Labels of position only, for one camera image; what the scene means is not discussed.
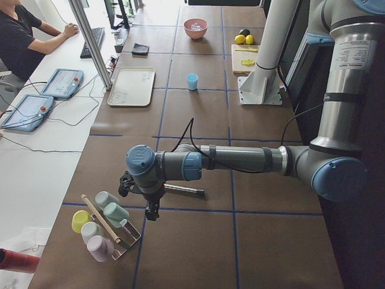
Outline teach pendant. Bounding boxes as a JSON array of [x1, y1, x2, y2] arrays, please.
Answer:
[[1, 95, 55, 132], [40, 68, 84, 99]]

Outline avocado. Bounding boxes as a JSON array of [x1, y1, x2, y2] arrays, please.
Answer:
[[239, 28, 250, 37]]

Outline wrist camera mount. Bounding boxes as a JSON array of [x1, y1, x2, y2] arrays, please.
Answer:
[[118, 171, 135, 197]]

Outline wooden rolling stick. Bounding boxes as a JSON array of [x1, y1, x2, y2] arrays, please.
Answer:
[[81, 194, 121, 244]]

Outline lilac cup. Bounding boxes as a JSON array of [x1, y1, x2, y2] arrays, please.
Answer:
[[87, 235, 114, 262]]

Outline white wire cup rack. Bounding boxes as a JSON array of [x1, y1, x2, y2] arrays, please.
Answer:
[[91, 213, 141, 261]]

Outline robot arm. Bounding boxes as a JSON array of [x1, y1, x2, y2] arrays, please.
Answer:
[[118, 1, 384, 220]]

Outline red bottle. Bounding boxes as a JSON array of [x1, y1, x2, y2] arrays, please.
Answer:
[[1, 248, 40, 273]]

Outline yellow cup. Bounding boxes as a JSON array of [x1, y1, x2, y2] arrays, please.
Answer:
[[71, 210, 91, 234]]

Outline white camera pole base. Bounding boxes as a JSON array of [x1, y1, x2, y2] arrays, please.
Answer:
[[238, 0, 299, 105]]

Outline lower teach pendant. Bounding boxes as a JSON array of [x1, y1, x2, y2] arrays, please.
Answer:
[[1, 95, 55, 132]]

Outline wooden cutting board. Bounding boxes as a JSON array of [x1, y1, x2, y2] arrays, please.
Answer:
[[231, 44, 259, 73]]

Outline black keyboard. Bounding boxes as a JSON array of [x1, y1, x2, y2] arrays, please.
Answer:
[[79, 27, 106, 59]]

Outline grey cup on rack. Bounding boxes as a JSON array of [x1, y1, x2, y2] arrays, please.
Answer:
[[94, 191, 120, 209]]

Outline mint green cup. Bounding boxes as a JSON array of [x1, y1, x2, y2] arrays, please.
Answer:
[[103, 202, 130, 228]]

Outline lemon slices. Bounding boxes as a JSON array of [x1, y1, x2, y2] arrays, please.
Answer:
[[240, 58, 255, 67]]

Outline cream bear tray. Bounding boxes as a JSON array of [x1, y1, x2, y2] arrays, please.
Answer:
[[107, 67, 155, 107]]

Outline aluminium frame post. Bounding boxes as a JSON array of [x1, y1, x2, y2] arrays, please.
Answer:
[[69, 0, 112, 91]]

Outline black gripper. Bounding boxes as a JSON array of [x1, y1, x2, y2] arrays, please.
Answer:
[[140, 183, 165, 221]]

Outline white cup on rack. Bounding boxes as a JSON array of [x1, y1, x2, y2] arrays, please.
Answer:
[[81, 222, 105, 245]]

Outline upper teach pendant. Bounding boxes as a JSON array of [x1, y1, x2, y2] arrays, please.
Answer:
[[40, 68, 84, 99]]

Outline steel muddler rod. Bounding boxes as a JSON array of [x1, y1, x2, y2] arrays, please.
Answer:
[[164, 184, 205, 197]]

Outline light blue cup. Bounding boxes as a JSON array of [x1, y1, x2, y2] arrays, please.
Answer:
[[186, 73, 199, 91]]

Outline pink bowl of ice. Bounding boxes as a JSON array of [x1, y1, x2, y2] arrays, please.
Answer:
[[183, 19, 208, 40]]

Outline folded grey cloth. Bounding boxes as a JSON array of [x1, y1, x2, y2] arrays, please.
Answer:
[[131, 43, 149, 56]]

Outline seated person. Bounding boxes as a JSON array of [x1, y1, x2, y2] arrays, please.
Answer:
[[1, 1, 79, 81]]

